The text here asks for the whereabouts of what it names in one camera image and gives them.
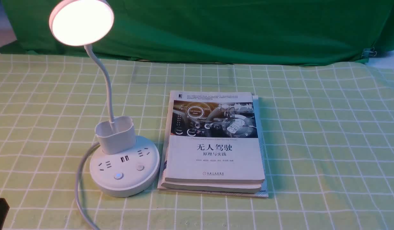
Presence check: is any top white textbook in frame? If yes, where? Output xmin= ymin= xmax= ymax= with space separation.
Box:
xmin=165 ymin=90 xmax=266 ymax=184

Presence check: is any white lamp power cable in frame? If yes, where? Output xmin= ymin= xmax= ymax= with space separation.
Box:
xmin=75 ymin=142 xmax=101 ymax=230

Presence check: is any metal binder clip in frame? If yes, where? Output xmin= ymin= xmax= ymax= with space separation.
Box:
xmin=361 ymin=47 xmax=377 ymax=59

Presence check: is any white desk lamp with socket base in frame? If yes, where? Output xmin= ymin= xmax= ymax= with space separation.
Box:
xmin=49 ymin=0 xmax=160 ymax=198

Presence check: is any bottom thin book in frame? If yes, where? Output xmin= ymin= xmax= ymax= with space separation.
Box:
xmin=157 ymin=96 xmax=269 ymax=198

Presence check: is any green backdrop cloth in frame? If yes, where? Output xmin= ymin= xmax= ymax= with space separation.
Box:
xmin=0 ymin=0 xmax=394 ymax=66

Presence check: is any green checkered tablecloth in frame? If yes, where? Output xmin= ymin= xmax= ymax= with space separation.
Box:
xmin=0 ymin=54 xmax=394 ymax=230

